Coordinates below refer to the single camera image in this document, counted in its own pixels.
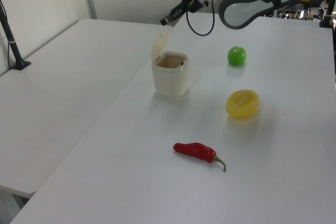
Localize cream garbage bin with lid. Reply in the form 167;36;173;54
151;30;190;98

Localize black camera pole with base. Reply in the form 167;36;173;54
0;0;32;70

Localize yellow toy melon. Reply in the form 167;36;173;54
226;89;260;120

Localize white side table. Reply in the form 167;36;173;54
0;18;174;198

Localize green toy apple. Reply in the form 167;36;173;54
227;46;247;66

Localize black clamped camera pole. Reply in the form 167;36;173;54
319;0;336;29

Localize red toy chili pepper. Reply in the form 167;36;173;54
173;142;227;173

